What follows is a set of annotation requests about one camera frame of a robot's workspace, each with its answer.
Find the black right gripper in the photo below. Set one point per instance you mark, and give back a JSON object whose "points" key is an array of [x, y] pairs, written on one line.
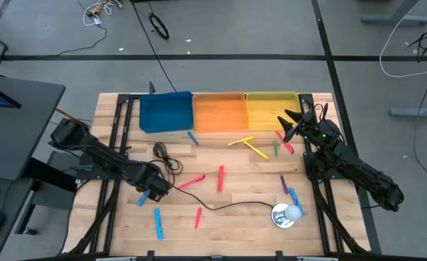
{"points": [[311, 127]]}

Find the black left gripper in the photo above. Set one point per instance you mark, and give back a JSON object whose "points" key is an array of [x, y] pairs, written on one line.
{"points": [[153, 177]]}

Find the blue highlighter marker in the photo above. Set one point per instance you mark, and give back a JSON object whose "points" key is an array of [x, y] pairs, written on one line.
{"points": [[193, 138], [143, 198], [158, 223], [296, 201]]}

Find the pink highlighter marker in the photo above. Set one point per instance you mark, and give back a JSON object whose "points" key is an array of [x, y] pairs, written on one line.
{"points": [[191, 181], [198, 217], [285, 142], [220, 178]]}

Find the green highlighter marker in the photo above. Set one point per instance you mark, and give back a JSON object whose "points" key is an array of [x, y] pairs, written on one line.
{"points": [[275, 148]]}

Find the purple highlighter marker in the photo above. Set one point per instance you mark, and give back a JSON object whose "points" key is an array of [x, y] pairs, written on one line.
{"points": [[284, 184]]}

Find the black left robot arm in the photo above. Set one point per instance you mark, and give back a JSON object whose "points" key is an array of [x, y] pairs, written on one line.
{"points": [[100, 156]]}

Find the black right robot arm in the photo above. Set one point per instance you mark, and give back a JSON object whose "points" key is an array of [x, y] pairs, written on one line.
{"points": [[361, 174]]}

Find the yellow translucent plastic bin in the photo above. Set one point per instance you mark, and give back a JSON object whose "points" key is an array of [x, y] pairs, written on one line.
{"points": [[271, 110]]}

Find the orange translucent plastic bin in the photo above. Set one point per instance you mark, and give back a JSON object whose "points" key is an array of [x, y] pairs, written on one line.
{"points": [[220, 112]]}

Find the blue plastic bin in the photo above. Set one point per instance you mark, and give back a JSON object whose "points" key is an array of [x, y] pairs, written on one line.
{"points": [[166, 112]]}

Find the white ball on silver base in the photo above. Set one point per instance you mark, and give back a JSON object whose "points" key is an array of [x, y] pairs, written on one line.
{"points": [[285, 215]]}

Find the black desk leg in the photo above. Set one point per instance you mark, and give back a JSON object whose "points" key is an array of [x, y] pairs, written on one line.
{"points": [[50, 174]]}

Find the grey desk foot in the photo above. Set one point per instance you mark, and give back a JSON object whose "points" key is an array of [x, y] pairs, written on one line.
{"points": [[409, 111], [380, 19]]}

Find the dark grey side desk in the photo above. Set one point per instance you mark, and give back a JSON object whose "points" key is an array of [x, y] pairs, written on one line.
{"points": [[6, 197]]}

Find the black desk top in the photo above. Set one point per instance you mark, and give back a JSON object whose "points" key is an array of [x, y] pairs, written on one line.
{"points": [[17, 137]]}

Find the black aluminium table frame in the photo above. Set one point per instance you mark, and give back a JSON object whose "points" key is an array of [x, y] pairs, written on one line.
{"points": [[120, 116]]}

